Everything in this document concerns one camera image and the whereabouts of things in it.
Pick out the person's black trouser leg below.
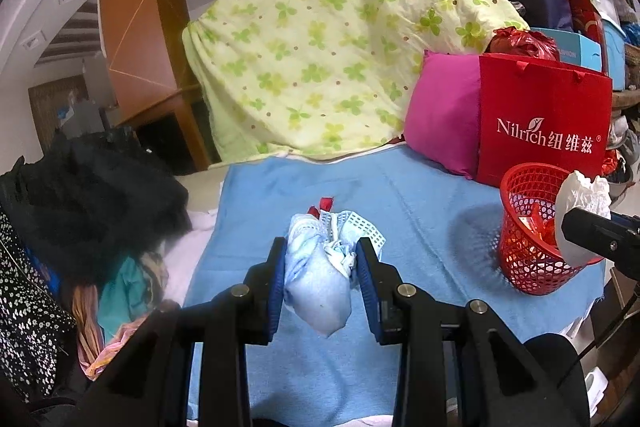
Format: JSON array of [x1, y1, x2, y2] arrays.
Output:
[[525, 334, 591, 427]]

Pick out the teal garment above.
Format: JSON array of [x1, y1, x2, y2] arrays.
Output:
[[97, 254, 168, 343]]

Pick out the orange striped cloth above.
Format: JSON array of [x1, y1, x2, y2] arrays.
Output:
[[70, 282, 121, 380]]

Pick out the black clothing pile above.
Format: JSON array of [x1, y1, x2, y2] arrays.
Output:
[[0, 129, 193, 288]]

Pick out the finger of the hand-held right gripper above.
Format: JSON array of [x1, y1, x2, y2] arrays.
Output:
[[561, 206, 640, 260]]

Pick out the round bamboo tray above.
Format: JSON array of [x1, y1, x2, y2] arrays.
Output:
[[610, 87, 640, 110]]

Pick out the blue plastic storage box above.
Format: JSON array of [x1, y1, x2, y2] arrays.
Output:
[[600, 19, 628, 90]]

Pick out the red plastic bag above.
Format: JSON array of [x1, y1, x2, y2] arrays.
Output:
[[527, 202, 560, 253], [489, 27, 561, 62], [307, 196, 335, 218]]

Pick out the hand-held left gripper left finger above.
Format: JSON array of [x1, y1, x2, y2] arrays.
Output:
[[82, 237, 288, 427]]

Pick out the red mesh plastic basket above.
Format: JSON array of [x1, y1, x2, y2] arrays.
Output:
[[499, 163, 608, 295]]

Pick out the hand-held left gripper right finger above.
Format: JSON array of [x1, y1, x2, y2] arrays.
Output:
[[354, 237, 556, 427]]

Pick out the black white-dotted dress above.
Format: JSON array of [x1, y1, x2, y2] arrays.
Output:
[[0, 207, 76, 403]]

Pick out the white foam mesh net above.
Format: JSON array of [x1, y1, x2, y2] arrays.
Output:
[[320, 209, 388, 253]]

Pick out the orange wooden cabinet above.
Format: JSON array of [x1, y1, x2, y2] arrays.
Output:
[[98, 0, 223, 175]]

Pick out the green clover print quilt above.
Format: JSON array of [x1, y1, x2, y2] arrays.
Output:
[[182, 0, 531, 162]]

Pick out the grey box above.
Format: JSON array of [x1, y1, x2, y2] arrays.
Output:
[[57, 99, 108, 138]]

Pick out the red gift box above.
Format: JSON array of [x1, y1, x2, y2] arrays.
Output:
[[565, 0, 608, 75]]

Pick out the red paper shopping bag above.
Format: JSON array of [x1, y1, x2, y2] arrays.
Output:
[[475, 54, 613, 188]]

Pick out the light blue cardboard box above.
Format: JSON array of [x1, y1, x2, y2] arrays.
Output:
[[530, 27, 603, 72]]

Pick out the light blue bag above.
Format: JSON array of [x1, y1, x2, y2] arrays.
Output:
[[284, 209, 357, 339]]

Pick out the white tissue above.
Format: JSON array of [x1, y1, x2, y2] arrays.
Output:
[[556, 170, 612, 268]]

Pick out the pink pillow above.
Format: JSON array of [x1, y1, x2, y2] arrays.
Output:
[[404, 49, 483, 180]]

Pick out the blue towel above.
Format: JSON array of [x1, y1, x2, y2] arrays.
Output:
[[182, 147, 608, 427]]

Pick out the brown wooden door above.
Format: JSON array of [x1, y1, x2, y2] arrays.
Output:
[[27, 74, 91, 142]]

